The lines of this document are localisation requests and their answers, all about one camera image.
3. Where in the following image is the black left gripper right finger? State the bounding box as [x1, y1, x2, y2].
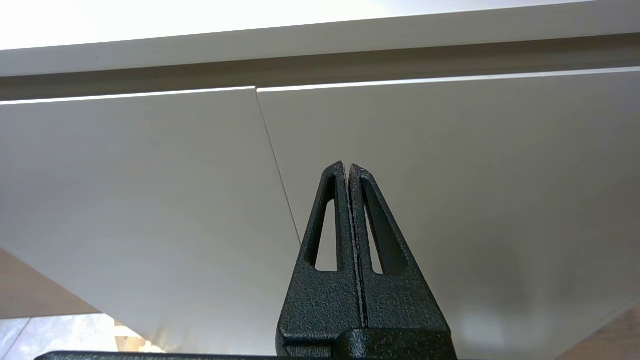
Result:
[349, 163, 452, 332]

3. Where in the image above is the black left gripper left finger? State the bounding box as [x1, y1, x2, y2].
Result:
[276, 161, 365, 358]

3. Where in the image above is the beige cabinet door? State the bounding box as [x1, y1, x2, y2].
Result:
[256, 66, 640, 360]
[0, 86, 302, 357]

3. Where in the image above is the beige cabinet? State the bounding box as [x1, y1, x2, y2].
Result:
[0, 0, 640, 103]

